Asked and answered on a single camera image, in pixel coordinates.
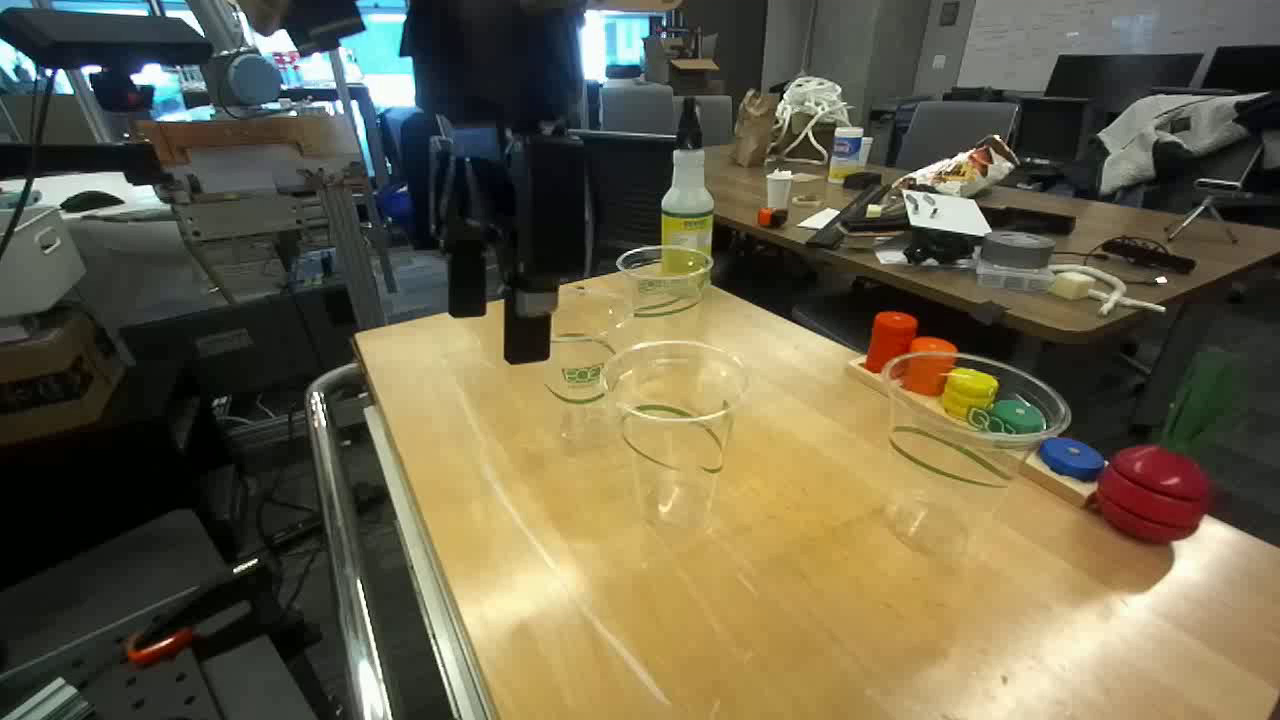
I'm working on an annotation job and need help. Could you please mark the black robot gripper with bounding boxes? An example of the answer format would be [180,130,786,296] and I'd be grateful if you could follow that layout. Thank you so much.
[442,128,590,366]

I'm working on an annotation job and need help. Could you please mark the blue chair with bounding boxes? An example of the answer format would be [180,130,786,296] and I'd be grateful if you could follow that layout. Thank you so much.
[375,105,442,253]

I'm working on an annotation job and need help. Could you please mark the black office chair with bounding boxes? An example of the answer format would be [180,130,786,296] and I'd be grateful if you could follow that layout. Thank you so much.
[580,123,681,273]

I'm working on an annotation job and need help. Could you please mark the white yellow spray bottle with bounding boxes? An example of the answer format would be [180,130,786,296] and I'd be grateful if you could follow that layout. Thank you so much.
[655,92,719,264]

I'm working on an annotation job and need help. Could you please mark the grey office chair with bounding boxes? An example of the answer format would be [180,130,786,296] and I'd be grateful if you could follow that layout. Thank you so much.
[892,96,1025,177]
[590,78,736,151]

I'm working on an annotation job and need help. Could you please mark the beige equipment trolley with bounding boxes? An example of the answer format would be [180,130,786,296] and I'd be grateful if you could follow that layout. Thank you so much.
[133,105,393,330]

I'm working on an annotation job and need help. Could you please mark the brown paper bag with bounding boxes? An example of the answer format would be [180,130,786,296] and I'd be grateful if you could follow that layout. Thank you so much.
[729,83,782,171]

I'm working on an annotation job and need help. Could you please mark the long black bar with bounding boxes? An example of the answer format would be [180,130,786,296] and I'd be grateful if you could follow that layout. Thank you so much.
[798,177,897,253]

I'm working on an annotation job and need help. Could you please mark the white wipes canister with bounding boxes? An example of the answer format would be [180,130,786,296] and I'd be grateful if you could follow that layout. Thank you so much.
[823,118,872,192]

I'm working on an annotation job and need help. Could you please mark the red-orange stacking cylinder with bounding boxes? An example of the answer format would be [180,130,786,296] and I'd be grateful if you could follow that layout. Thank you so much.
[861,308,925,379]

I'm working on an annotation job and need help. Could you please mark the orange stacking cylinder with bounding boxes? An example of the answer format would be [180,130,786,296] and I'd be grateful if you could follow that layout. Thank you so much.
[897,330,965,399]

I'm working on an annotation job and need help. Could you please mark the cardboard box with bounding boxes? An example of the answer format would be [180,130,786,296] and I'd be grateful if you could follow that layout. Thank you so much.
[0,308,136,451]

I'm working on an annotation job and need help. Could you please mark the white printed paper sheet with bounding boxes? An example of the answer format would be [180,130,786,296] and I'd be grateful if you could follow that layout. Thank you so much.
[899,187,996,239]

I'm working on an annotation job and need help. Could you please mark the black flat shelf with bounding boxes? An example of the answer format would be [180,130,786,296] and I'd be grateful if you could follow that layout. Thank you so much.
[0,4,216,72]

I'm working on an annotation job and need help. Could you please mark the yellow stacking rings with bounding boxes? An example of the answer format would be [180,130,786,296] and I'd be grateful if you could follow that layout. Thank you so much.
[940,363,1004,428]

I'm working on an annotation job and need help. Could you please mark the orange clamp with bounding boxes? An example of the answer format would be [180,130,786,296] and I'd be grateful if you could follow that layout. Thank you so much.
[124,624,201,671]

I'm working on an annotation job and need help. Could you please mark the snack chip bag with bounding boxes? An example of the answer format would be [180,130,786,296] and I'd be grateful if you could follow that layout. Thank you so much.
[905,130,1025,198]

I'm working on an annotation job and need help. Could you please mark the grey perforated metal plate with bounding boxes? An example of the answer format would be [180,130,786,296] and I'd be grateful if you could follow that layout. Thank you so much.
[0,630,325,720]

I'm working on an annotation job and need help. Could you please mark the black phone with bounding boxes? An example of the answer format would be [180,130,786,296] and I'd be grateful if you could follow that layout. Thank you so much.
[1090,233,1198,281]

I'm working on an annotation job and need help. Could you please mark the black computer monitor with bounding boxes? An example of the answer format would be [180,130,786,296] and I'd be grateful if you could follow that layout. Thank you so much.
[1038,48,1206,105]
[1195,41,1280,96]

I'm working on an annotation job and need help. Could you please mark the white jacket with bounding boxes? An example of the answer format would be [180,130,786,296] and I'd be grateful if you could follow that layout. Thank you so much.
[1090,87,1272,198]

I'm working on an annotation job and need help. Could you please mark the red stacking rings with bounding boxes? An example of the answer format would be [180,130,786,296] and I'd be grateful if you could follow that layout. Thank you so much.
[1090,440,1216,546]

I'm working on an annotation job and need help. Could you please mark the green broom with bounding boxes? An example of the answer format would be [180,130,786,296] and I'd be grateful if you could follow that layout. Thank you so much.
[1157,344,1250,455]

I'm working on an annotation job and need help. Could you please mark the brown wooden office desk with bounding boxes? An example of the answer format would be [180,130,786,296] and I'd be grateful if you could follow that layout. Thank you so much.
[698,137,1280,352]

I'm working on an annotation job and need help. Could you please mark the chrome cart handle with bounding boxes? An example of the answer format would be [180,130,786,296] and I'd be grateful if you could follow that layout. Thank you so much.
[303,357,405,720]

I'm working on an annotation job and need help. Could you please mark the white cord bundle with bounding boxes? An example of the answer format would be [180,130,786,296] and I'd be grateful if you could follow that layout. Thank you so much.
[770,72,855,165]

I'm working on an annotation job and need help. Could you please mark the black strap bundle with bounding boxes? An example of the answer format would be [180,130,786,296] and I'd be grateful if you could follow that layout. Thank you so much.
[899,229,981,266]

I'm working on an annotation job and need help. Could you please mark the green stacking ring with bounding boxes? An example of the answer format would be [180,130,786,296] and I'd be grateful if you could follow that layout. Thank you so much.
[982,394,1052,455]

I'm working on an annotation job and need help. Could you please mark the white cable adapter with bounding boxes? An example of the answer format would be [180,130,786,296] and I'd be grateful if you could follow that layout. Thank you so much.
[1045,261,1173,318]

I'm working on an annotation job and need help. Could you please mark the blue stacking ring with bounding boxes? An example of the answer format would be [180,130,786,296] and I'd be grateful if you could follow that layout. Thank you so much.
[1037,432,1109,484]

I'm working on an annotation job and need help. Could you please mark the wooden ring stacker base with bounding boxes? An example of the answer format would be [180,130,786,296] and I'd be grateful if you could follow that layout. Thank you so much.
[842,352,1104,507]

